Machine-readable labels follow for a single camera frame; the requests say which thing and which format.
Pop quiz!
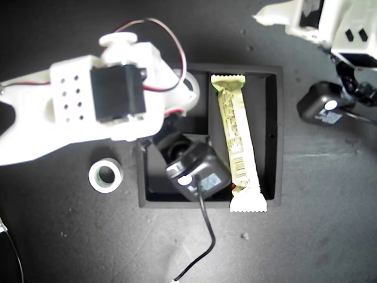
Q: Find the snack bar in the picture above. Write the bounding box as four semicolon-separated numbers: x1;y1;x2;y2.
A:
210;74;268;213

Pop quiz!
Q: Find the white tape roll green core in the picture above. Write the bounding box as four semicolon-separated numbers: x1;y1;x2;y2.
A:
88;157;124;195

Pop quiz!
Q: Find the black tray with wells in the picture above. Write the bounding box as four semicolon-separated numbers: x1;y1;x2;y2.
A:
137;62;284;209

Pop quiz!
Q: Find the red arm wire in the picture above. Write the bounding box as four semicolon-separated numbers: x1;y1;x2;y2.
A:
113;17;189;92

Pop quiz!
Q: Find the black camera cable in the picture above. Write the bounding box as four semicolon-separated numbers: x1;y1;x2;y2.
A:
343;111;377;123
173;173;217;282

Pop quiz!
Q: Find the thin black cable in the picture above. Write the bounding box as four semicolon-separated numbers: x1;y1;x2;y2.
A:
0;218;24;283

